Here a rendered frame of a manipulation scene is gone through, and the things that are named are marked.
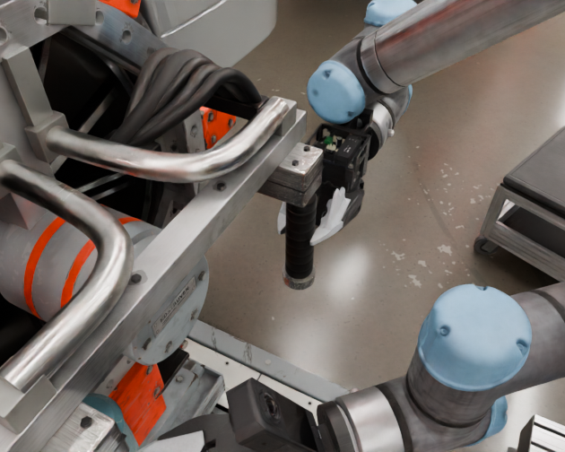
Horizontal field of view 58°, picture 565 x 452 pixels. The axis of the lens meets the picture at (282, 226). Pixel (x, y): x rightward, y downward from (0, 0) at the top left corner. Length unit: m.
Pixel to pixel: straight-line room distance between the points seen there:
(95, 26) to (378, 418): 0.45
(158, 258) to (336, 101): 0.32
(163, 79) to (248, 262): 1.23
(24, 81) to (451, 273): 1.47
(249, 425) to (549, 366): 0.24
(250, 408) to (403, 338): 1.19
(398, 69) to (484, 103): 2.03
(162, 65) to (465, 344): 0.37
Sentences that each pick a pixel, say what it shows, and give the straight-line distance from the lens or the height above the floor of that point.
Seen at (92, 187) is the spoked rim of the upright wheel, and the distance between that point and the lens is 0.77.
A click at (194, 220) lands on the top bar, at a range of 0.44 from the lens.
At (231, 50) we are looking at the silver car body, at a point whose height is 0.79.
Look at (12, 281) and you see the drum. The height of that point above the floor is 0.88.
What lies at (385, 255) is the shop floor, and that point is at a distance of 1.75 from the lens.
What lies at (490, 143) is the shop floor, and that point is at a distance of 2.36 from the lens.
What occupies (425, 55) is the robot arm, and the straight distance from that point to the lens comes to 0.59.
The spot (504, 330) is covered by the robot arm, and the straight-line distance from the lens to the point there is 0.41.
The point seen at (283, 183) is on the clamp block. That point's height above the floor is 0.93.
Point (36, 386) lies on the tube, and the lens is 0.35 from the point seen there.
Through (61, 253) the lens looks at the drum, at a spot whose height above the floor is 0.91.
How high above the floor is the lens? 1.28
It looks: 45 degrees down
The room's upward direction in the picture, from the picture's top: straight up
